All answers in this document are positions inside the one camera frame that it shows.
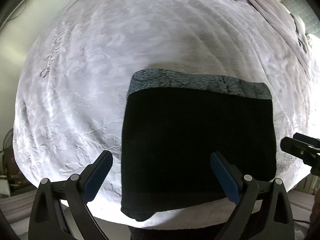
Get black pants with patterned trim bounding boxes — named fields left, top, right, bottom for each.
left=121, top=69, right=277, bottom=221

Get standing fan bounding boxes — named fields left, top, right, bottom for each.
left=1, top=128, right=14, bottom=160

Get lavender embossed bedspread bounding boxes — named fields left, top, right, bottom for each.
left=14, top=0, right=319, bottom=230

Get white foam floor mat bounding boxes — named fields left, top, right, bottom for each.
left=1, top=190, right=36, bottom=235

